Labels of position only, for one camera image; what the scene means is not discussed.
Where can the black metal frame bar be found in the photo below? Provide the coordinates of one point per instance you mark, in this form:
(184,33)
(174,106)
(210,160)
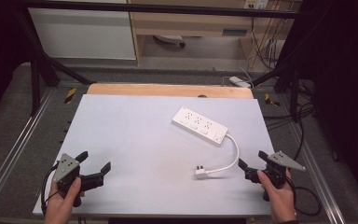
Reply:
(167,8)

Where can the white plug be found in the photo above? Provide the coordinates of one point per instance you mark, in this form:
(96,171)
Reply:
(200,173)

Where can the aluminium rail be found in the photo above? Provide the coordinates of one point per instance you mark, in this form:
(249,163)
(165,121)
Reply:
(15,146)
(317,174)

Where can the chair base with caster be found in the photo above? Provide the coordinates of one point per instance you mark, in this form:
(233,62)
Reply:
(171,38)

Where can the black metal stand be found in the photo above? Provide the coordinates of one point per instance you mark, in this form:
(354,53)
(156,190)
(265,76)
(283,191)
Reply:
(35,82)
(294,93)

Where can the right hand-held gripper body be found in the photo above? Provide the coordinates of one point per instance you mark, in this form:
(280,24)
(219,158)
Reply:
(284,162)

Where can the white cabinet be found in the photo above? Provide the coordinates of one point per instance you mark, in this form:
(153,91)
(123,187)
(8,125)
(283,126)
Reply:
(82,32)

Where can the person's right hand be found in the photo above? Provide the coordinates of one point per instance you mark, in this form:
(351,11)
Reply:
(279,202)

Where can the white floor power strip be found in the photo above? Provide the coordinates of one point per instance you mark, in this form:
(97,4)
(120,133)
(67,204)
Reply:
(238,81)

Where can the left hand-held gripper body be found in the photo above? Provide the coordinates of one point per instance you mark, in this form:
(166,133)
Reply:
(66,166)

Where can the person's left hand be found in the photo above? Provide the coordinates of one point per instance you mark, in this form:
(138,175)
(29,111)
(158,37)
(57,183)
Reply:
(60,205)

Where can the dark curtain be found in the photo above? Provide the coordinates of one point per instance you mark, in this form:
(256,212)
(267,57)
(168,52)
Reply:
(341,77)
(0,46)

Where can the wooden desk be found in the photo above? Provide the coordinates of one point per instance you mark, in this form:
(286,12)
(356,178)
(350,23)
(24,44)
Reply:
(195,23)

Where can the white wall socket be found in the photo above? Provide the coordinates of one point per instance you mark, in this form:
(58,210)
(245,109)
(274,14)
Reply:
(256,3)

